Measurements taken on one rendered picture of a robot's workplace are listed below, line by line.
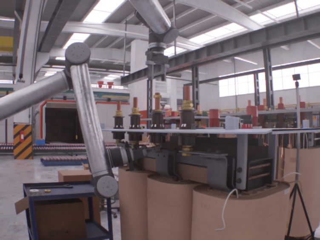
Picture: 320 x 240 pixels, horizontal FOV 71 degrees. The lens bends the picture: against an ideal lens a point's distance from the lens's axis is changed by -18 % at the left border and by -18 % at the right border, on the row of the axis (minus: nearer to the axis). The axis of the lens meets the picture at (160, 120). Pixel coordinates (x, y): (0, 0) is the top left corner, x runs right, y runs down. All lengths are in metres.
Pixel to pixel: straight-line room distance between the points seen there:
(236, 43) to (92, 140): 10.88
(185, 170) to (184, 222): 0.30
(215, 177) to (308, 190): 1.75
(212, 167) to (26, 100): 1.11
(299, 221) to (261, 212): 1.75
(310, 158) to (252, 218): 1.70
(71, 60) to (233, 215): 1.10
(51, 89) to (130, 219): 1.04
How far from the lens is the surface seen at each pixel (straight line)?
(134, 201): 1.83
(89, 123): 1.31
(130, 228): 1.94
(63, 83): 1.63
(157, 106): 1.49
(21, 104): 1.62
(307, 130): 1.05
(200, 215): 1.23
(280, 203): 1.27
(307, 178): 2.76
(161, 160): 1.51
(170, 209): 1.45
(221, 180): 1.15
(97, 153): 1.27
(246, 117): 1.45
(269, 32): 10.85
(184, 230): 1.48
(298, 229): 2.90
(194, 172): 1.43
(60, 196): 1.86
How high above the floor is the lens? 1.37
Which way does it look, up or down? 2 degrees up
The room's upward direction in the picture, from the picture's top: straight up
